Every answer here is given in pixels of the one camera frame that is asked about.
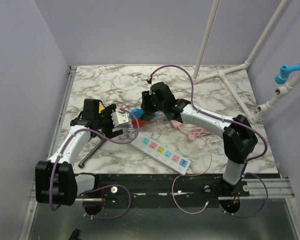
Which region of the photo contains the pink flat adapter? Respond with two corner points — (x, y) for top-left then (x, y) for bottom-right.
(170, 120), (182, 129)

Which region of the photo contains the pink round plug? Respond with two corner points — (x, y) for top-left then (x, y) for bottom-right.
(188, 134), (196, 141)

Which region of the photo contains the aluminium extrusion rail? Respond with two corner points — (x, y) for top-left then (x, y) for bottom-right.
(217, 178), (295, 201)

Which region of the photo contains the white pvc pipe frame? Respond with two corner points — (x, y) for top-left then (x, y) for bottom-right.
(183, 0), (300, 124)

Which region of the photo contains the blue cube socket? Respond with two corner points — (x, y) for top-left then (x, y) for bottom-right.
(131, 108), (144, 119)

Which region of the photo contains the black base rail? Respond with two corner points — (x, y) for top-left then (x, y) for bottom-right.
(39, 172), (251, 208)

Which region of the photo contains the blue pipe fitting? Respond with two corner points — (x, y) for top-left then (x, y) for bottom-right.
(274, 63), (300, 85)

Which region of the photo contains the dark metal t-handle key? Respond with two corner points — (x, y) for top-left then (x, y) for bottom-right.
(78, 139), (107, 169)

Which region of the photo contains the yellow cube socket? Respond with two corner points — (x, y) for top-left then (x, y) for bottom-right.
(98, 105), (105, 113)

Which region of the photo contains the thin pink power cord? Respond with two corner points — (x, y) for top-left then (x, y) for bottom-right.
(171, 126), (216, 216)

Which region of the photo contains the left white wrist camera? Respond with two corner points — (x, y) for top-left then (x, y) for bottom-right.
(111, 110), (130, 128)

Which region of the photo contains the dark green cube socket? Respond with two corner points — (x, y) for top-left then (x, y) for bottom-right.
(140, 112), (156, 122)

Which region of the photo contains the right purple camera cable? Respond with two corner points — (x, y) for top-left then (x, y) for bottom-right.
(146, 64), (270, 218)

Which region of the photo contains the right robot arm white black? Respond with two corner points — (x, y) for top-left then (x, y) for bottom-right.
(140, 82), (258, 196)

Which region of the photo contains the red cube socket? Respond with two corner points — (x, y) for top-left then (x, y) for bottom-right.
(131, 118), (147, 128)

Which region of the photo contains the white power strip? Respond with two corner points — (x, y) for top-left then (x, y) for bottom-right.
(130, 132), (191, 176)

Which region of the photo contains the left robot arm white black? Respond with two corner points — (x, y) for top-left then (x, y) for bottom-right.
(35, 99), (129, 206)

